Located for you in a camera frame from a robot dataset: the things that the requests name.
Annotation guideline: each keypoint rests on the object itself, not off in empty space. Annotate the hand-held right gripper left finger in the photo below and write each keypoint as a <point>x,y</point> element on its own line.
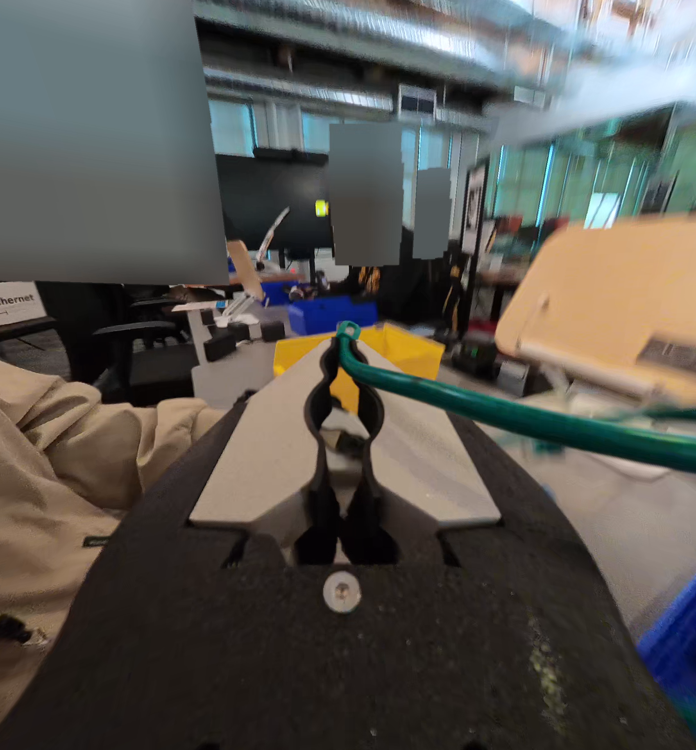
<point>260,457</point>

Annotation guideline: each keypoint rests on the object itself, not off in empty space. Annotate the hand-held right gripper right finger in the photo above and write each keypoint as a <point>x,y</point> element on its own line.
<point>430,474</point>

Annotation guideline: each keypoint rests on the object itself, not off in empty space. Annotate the yellow plastic bin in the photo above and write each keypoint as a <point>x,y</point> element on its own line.
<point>412,351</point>

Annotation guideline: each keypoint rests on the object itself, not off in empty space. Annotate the blue plastic bin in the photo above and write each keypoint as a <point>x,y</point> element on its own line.
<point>688,644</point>
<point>336,316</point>

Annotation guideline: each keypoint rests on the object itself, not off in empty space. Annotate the person's left forearm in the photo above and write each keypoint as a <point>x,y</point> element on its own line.
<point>90,439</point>

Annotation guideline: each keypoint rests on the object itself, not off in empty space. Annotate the black device with green light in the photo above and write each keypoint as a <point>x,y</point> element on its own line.
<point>480,354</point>

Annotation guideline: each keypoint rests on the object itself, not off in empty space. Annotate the black office chair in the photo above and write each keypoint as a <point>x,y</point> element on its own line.
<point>148,363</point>

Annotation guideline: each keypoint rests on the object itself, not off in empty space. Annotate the light wooden board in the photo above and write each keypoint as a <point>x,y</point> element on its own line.
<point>606,281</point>

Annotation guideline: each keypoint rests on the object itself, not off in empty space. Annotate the black monitor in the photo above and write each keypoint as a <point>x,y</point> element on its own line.
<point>266,193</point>

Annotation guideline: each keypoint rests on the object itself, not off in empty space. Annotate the black white marker sign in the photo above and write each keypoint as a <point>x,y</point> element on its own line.
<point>474,205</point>

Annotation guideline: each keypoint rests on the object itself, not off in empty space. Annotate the white paper sign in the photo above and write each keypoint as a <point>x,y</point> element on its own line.
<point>8,304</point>

